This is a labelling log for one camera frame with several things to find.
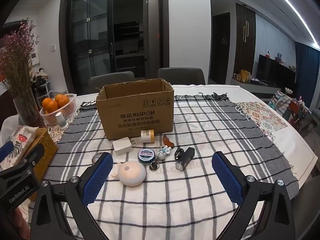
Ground pile of oranges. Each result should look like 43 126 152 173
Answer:
42 94 70 114

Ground white wire fruit basket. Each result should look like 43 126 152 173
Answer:
39 94 77 125

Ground grey dining chair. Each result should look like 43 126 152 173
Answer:
292 175 320 240
88 71 135 95
157 67 206 85

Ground floral tissue pack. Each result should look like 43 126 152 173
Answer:
0 125 39 169

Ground dark sliding glass door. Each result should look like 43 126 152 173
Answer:
61 0 168 95

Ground glass vase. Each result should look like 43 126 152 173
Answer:
12 87 47 128

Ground black television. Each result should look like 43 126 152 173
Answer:
257 54 297 87

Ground black bike light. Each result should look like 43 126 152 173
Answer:
175 147 195 172

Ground dark cabinet with gold handle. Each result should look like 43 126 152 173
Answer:
234 3 257 77

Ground low white television stand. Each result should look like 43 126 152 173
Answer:
231 77 282 94

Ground dried pink flower bunch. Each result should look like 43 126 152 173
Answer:
0 21 40 98

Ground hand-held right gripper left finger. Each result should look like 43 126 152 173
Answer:
29 152 114 240

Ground colourful leaf print cushion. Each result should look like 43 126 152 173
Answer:
269 90 313 130

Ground brown cardboard box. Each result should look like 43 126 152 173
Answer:
96 78 175 140

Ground small yellow white jar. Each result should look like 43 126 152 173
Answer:
140 129 154 144

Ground silver refrigerator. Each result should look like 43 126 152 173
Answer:
143 0 160 70

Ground blue curtain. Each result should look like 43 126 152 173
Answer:
295 41 320 110

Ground dark wooden door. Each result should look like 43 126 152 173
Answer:
209 12 231 85

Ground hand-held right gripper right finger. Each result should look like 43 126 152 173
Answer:
211 151 293 240

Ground round peach night light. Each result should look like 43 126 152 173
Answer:
111 160 147 187

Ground ceiling light strip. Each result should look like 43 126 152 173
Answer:
262 0 320 48

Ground person's left hand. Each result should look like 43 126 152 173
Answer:
9 205 32 240

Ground grey plaid cloth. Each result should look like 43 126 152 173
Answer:
42 92 300 240

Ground small white cylinder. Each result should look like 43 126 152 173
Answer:
55 112 67 129

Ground white shelf rack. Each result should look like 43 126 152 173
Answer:
32 69 54 98

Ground round blue tin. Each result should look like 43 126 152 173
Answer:
137 149 156 164

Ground yellow gift boxes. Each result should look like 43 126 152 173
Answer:
241 69 252 83

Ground yellow woven box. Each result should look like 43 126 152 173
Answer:
32 128 58 180

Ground white charger plug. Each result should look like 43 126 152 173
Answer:
112 137 137 155

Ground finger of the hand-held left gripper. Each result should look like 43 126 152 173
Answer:
21 144 46 167
0 141 14 163

